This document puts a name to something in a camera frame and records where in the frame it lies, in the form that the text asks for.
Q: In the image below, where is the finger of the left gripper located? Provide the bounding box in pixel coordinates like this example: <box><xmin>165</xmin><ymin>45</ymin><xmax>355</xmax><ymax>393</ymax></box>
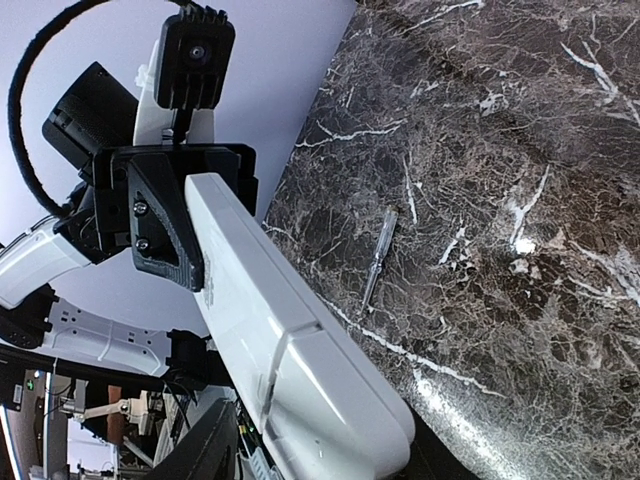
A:
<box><xmin>128</xmin><ymin>153</ymin><xmax>204</xmax><ymax>292</ymax></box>

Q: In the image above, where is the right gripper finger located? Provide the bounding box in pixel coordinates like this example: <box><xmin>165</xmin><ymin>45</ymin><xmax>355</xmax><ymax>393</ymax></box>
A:
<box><xmin>152</xmin><ymin>399</ymin><xmax>239</xmax><ymax>480</ymax></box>

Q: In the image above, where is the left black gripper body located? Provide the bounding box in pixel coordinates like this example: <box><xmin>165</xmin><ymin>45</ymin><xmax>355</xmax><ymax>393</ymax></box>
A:
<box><xmin>92</xmin><ymin>144</ymin><xmax>258</xmax><ymax>255</ymax></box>

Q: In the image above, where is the white remote control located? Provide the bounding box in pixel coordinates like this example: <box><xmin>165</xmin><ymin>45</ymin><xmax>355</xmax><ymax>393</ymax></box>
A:
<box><xmin>185</xmin><ymin>174</ymin><xmax>415</xmax><ymax>479</ymax></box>

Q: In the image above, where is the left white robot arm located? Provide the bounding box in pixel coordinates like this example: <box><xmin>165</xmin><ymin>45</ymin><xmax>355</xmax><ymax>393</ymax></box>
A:
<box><xmin>1</xmin><ymin>64</ymin><xmax>257</xmax><ymax>375</ymax></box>

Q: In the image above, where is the clear test screwdriver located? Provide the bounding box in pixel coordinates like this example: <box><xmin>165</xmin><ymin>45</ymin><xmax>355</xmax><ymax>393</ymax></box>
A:
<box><xmin>360</xmin><ymin>206</ymin><xmax>399</xmax><ymax>312</ymax></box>

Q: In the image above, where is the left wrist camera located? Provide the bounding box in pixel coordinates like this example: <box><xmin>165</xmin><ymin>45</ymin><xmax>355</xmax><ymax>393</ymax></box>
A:
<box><xmin>154</xmin><ymin>1</ymin><xmax>235</xmax><ymax>110</ymax></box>

